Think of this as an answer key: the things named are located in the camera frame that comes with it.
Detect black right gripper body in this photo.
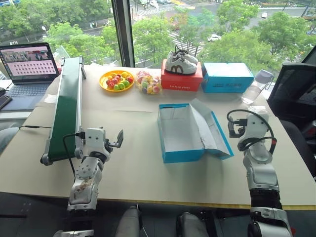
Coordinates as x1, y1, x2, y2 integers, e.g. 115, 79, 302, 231
234, 118, 248, 137

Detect blue shoe box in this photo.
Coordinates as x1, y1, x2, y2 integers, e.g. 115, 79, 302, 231
157, 98, 235, 164
200, 62, 255, 94

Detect green conveyor belt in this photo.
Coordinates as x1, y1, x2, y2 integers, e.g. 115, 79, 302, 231
40, 56, 87, 166

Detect red shoe box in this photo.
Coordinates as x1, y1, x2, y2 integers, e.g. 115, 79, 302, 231
160, 59, 204, 92

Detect clear water bottle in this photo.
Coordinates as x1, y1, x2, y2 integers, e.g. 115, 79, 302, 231
241, 69, 275, 105

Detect yellow plate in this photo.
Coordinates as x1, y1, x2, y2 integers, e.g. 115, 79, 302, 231
99, 70, 136, 93

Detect clear bag of candies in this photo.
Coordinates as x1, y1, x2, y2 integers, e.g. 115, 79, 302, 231
135, 70, 163, 95

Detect black office chair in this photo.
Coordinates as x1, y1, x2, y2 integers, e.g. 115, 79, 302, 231
267, 44, 316, 179

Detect clear plastic bag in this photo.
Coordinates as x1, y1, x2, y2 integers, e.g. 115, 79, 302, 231
52, 46, 68, 74

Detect grey rounded seat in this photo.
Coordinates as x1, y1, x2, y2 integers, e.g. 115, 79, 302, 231
0, 126, 20, 155

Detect open laptop computer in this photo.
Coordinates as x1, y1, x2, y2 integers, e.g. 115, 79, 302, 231
0, 42, 61, 111

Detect black device beside laptop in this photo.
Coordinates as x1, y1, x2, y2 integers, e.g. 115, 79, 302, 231
0, 87, 13, 110

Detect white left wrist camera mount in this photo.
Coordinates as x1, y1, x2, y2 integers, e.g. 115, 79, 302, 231
84, 127, 111, 159

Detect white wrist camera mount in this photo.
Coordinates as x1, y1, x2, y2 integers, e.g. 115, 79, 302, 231
84, 127, 111, 159
243, 113, 270, 139

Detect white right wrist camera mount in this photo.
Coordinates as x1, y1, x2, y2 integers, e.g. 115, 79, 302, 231
243, 113, 270, 139

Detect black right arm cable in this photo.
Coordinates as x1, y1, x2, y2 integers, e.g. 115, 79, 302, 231
226, 109, 277, 154

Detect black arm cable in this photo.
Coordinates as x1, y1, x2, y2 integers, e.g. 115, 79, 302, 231
226, 109, 277, 154
62, 132, 86, 179

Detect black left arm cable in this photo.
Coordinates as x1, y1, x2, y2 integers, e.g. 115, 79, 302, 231
62, 132, 86, 179

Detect dark window frame post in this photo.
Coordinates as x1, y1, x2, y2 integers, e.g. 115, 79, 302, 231
111, 0, 136, 68

